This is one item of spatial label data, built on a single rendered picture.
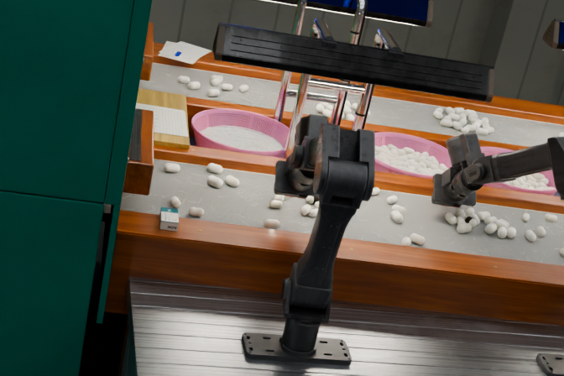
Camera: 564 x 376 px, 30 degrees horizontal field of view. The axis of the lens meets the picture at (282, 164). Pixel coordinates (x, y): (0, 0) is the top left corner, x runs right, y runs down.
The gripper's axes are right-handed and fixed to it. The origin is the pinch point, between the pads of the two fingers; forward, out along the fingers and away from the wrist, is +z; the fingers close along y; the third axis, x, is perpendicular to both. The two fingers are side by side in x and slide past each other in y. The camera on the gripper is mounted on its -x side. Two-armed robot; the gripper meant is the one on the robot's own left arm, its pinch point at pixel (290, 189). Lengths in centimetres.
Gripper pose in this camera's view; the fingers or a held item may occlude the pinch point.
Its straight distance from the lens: 224.1
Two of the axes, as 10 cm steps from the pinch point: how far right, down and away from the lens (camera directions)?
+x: -0.8, 9.5, -2.9
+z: -2.1, 2.6, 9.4
